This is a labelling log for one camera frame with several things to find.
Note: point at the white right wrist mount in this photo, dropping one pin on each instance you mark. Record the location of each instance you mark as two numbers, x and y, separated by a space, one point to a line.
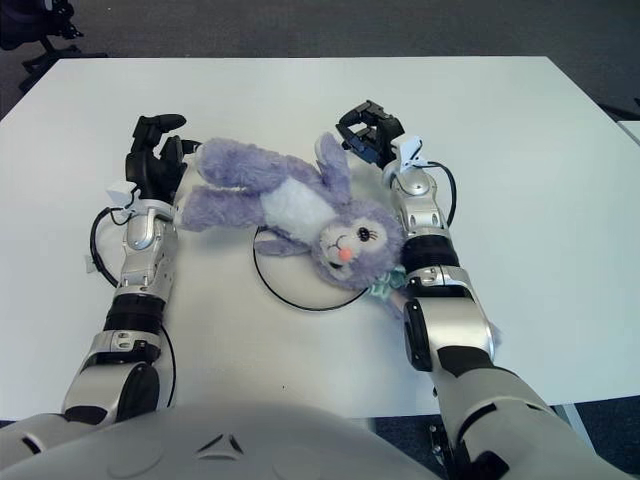
412 150

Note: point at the white table leg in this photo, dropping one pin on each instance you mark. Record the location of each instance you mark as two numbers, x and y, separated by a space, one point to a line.
570 415

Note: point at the white side table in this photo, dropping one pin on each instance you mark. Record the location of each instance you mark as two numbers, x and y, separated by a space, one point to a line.
631 131

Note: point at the purple plush teddy bear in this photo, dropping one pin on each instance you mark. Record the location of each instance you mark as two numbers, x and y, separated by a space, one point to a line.
270 185

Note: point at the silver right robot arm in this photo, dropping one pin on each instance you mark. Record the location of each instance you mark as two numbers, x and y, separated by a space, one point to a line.
440 300

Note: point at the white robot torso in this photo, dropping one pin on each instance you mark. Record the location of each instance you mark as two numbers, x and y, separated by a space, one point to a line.
225 440

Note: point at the black metal table bracket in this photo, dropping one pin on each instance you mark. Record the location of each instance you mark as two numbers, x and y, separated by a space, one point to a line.
437 450

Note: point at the white plate with black rim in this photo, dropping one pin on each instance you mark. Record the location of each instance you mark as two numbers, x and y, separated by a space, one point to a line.
310 295

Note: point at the white wrist mount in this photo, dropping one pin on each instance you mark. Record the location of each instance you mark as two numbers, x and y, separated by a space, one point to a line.
412 150
120 192

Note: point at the black office chair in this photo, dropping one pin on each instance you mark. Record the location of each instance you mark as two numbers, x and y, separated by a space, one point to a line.
20 25

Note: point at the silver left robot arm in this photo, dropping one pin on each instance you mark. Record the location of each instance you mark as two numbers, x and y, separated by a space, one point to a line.
135 280

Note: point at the white left wrist mount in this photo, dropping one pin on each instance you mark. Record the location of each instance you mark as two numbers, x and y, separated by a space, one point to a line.
120 192

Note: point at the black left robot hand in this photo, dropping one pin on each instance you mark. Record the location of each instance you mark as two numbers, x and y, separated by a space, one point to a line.
150 170

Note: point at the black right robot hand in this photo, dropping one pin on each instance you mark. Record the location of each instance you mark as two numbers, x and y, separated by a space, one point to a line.
385 135

